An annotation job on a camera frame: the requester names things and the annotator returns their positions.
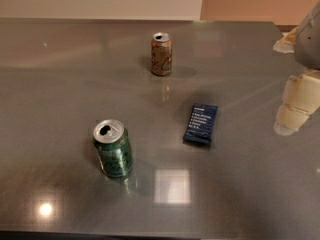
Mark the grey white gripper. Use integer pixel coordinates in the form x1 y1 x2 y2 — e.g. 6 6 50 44
273 2 320 136

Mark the green soda can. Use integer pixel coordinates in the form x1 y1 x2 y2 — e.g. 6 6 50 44
93 119 133 178

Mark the brown soda can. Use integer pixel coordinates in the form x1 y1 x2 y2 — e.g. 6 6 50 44
151 32 172 76

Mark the dark blue snack bar packet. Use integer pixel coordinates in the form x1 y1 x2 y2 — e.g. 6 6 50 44
183 104 218 144

